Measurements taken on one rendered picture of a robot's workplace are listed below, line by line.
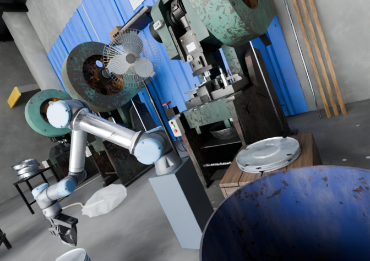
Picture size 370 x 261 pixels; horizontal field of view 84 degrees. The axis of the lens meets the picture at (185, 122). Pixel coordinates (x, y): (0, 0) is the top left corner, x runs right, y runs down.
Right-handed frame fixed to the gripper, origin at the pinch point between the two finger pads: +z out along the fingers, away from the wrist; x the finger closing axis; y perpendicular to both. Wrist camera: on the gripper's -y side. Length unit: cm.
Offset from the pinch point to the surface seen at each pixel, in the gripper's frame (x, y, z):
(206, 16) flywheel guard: -62, -95, -81
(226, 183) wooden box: -21, -83, -5
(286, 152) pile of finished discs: -32, -110, -8
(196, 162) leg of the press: -82, -43, 6
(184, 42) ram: -97, -68, -82
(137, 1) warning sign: -247, 19, -198
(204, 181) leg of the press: -82, -42, 24
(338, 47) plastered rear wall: -191, -181, -27
